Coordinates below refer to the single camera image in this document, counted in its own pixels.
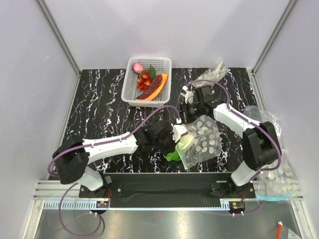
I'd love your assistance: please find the green lettuce head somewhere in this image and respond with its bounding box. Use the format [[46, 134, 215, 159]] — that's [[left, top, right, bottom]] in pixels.
[[164, 134, 194, 162]]

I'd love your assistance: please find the zip bag with white slices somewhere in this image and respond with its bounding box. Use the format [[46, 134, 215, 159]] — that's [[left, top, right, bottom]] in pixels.
[[181, 115, 222, 170]]

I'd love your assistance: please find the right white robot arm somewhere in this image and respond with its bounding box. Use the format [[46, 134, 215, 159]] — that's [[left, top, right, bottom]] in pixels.
[[180, 86, 282, 198]]

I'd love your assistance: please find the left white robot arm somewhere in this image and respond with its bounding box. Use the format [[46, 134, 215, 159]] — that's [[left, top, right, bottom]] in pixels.
[[52, 121, 184, 197]]

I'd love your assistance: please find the back bag of slices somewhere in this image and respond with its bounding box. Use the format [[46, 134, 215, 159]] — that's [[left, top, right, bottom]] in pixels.
[[192, 61, 230, 88]]

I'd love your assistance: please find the blue-zip bag of slices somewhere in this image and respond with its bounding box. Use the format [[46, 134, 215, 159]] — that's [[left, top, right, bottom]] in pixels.
[[255, 149, 302, 202]]

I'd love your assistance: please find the crumpled clear bags pile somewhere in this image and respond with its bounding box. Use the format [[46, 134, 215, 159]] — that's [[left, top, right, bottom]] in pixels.
[[243, 106, 283, 150]]

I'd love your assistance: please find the orange papaya slice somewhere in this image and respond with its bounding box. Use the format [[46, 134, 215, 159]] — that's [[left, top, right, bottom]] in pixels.
[[136, 73, 168, 101]]

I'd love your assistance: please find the white perforated plastic basket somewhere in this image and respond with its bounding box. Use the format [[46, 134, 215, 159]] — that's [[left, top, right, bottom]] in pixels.
[[121, 56, 172, 108]]

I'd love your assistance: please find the red cherry bunch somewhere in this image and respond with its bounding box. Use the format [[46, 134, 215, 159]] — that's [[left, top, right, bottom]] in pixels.
[[137, 67, 156, 91]]

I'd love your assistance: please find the purple onion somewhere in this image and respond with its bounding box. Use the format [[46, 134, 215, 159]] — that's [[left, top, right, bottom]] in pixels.
[[132, 62, 144, 75]]

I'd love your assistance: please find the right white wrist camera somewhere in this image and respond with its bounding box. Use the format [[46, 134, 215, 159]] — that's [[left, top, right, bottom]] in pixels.
[[181, 86, 194, 104]]

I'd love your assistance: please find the right aluminium frame post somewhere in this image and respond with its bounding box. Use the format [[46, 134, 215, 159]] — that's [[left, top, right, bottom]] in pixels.
[[251, 0, 299, 75]]

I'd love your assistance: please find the aluminium frame post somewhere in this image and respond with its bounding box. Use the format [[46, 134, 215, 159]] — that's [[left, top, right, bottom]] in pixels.
[[36, 0, 82, 75], [251, 0, 299, 75]]

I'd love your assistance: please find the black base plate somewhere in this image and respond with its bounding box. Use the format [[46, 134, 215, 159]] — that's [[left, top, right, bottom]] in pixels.
[[79, 172, 256, 199]]

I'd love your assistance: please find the white slotted cable duct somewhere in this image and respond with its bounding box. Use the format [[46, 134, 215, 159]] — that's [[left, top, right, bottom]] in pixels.
[[44, 199, 230, 211]]

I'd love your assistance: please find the left aluminium frame post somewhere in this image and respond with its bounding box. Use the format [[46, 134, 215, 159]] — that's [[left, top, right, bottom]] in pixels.
[[36, 0, 82, 75]]

